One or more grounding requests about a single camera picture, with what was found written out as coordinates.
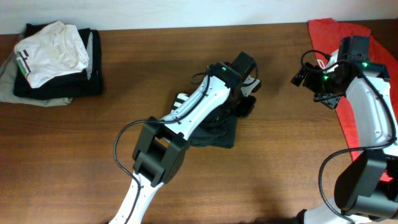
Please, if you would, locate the white folded t-shirt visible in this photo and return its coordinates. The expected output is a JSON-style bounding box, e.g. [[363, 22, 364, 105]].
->
[[14, 21, 89, 88]]

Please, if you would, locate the grey folded garment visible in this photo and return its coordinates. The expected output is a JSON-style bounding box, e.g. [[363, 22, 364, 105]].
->
[[1, 52, 73, 107]]

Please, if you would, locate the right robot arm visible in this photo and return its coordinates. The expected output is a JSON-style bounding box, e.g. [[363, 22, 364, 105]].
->
[[291, 35, 397, 223]]

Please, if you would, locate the dark green Nike t-shirt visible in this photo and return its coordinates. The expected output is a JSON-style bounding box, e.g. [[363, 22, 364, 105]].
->
[[188, 108, 238, 149]]

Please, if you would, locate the red t-shirt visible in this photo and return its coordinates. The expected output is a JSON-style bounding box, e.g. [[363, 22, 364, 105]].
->
[[307, 17, 398, 184]]

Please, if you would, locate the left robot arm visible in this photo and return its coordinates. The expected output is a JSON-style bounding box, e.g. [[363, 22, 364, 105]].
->
[[111, 52, 261, 223]]

